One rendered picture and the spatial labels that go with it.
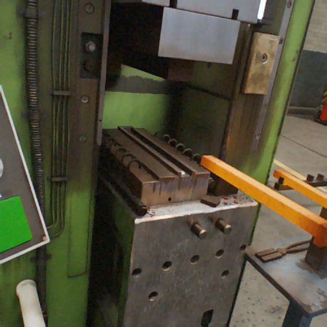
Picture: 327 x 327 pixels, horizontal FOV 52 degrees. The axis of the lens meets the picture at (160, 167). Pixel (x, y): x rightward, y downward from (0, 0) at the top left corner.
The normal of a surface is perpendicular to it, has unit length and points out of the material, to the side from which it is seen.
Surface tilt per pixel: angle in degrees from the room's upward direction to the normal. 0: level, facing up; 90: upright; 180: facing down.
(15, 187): 60
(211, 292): 90
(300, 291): 0
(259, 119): 90
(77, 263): 90
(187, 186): 90
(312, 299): 0
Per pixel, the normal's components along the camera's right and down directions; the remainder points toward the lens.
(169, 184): 0.46, 0.38
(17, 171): 0.75, -0.19
